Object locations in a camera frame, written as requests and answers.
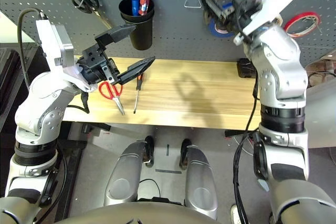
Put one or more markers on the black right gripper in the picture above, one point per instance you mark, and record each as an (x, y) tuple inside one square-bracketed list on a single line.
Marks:
[(215, 9)]

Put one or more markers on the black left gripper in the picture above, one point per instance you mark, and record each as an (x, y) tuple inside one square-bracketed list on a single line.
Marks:
[(93, 60)]

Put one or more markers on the black and orange screwdriver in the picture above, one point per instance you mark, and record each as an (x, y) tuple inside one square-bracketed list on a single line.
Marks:
[(140, 79)]

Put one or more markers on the pale clear tape roll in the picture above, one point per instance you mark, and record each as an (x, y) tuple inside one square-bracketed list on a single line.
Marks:
[(278, 20)]

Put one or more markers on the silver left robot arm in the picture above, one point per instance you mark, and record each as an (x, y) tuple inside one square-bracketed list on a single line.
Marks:
[(44, 95)]

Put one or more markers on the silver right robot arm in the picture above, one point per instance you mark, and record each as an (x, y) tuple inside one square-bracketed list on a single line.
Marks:
[(278, 58)]

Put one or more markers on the grey metal pegboard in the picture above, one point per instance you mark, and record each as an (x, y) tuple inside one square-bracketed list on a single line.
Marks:
[(170, 24)]

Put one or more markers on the black plastic cup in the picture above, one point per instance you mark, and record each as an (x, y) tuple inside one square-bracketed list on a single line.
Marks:
[(126, 9), (141, 37)]

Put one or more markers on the blue tape roll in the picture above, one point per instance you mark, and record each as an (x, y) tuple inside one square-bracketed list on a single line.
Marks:
[(213, 31)]

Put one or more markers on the black table foot bar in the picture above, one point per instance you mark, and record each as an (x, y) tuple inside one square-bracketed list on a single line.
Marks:
[(97, 127)]

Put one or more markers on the black plastic tool case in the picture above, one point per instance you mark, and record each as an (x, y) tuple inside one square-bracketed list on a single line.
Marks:
[(245, 69)]

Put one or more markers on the red tape roll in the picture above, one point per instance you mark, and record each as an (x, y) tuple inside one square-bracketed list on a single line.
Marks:
[(308, 13)]

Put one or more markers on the black left robot foot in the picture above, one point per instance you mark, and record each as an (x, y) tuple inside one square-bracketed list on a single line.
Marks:
[(149, 145)]

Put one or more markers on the black cabinet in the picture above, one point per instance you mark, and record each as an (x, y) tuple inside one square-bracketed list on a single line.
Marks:
[(29, 53)]

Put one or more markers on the short dark floor tape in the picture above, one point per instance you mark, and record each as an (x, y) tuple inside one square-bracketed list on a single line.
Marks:
[(168, 150)]

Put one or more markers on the large black equipment case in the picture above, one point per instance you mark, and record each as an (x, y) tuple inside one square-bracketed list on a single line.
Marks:
[(8, 77)]

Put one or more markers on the silver left robot leg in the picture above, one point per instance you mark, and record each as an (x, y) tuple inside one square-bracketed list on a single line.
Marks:
[(123, 176)]

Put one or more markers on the silver robot leg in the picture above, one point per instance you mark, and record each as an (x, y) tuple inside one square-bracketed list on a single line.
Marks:
[(123, 176), (200, 182)]

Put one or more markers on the long dark floor tape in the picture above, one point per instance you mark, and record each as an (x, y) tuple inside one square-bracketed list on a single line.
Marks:
[(168, 171)]

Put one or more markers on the silver right robot leg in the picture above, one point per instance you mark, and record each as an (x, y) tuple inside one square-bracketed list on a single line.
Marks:
[(200, 182)]

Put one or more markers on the black box under robot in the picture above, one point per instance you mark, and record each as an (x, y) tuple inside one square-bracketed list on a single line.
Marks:
[(160, 200)]

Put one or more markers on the grey robot torso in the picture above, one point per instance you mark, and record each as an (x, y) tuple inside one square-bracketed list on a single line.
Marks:
[(131, 216)]

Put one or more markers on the light grey rounded cover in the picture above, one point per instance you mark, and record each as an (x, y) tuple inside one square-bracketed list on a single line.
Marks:
[(323, 119)]

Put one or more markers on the white person shoe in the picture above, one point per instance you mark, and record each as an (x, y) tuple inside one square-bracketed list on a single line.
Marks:
[(235, 214)]

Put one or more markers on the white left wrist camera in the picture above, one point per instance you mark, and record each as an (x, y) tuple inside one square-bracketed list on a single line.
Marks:
[(50, 43)]

